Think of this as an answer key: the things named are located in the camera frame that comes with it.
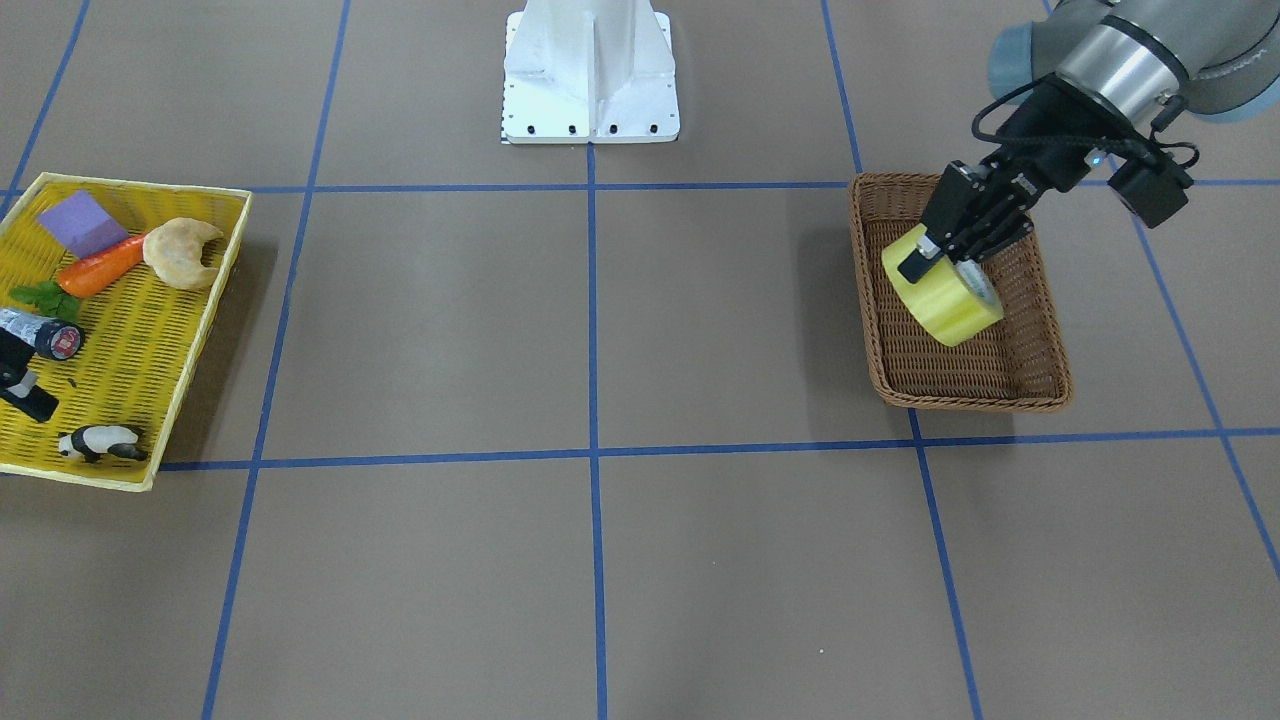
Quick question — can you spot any yellow plastic basket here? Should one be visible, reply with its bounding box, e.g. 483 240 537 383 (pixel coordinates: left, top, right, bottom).
1 172 253 492

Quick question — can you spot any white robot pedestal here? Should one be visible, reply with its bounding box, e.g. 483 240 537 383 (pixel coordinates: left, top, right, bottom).
500 1 681 145

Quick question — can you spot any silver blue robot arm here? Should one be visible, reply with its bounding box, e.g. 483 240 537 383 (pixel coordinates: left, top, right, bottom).
888 1 1279 284

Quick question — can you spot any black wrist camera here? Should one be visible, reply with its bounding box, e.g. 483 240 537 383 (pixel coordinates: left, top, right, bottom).
1107 155 1194 228

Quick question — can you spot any toy croissant bread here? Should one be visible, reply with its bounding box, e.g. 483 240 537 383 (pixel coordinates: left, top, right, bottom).
142 217 224 291

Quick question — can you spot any brown wicker basket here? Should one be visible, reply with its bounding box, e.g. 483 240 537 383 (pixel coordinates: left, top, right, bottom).
849 173 1074 413

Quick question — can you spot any purple foam block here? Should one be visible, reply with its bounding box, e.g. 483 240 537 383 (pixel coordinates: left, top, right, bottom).
37 190 131 259

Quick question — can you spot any yellow tape roll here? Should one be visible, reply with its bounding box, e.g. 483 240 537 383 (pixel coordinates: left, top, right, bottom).
879 224 1005 347

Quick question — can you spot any toy panda figure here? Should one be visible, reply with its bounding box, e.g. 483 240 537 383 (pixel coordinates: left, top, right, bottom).
58 425 148 462

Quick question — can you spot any toy carrot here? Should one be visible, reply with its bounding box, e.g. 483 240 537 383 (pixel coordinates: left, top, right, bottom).
9 234 145 322

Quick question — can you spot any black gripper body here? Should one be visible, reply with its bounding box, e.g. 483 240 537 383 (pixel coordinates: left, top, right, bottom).
920 82 1140 256

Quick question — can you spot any black battery can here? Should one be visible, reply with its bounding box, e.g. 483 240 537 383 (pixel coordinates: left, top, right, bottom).
1 307 84 363

